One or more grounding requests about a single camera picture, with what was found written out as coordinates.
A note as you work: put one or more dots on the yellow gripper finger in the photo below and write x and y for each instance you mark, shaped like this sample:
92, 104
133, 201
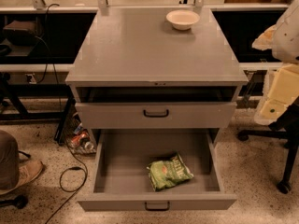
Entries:
272, 109
285, 86

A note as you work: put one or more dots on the green jalapeno chip bag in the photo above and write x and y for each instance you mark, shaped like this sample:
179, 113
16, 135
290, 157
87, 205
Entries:
168, 173

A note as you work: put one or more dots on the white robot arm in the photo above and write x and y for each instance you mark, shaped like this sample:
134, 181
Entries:
285, 45

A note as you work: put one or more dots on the closed grey upper drawer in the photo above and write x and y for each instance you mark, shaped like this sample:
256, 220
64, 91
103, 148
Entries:
155, 116

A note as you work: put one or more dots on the grey drawer cabinet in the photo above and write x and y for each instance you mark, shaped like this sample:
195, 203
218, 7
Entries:
135, 56

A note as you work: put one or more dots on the open grey lower drawer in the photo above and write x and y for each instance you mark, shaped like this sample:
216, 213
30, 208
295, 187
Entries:
121, 181

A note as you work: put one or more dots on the white bowl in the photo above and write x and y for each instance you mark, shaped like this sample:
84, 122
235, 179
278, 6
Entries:
182, 19

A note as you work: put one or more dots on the brown trouser leg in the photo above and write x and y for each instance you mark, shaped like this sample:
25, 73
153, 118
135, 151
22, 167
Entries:
9, 162

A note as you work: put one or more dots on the black chair caster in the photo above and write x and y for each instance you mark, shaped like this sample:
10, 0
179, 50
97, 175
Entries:
19, 202

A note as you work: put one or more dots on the wire basket with bottles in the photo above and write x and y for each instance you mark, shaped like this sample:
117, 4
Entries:
76, 137

